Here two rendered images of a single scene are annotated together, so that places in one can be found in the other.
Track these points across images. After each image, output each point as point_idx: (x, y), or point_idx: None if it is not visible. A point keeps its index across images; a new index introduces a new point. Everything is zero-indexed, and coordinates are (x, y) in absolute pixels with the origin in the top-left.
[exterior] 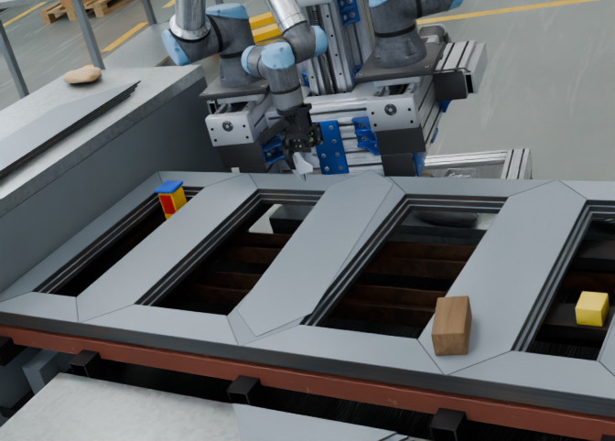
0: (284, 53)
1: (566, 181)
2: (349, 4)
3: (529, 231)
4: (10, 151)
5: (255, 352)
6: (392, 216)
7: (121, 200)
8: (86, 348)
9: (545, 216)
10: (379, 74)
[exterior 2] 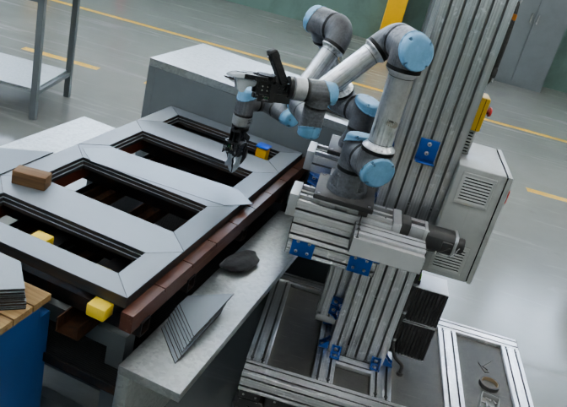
0: (240, 92)
1: (177, 253)
2: None
3: (120, 225)
4: None
5: None
6: (186, 200)
7: (267, 140)
8: None
9: (135, 235)
10: (319, 178)
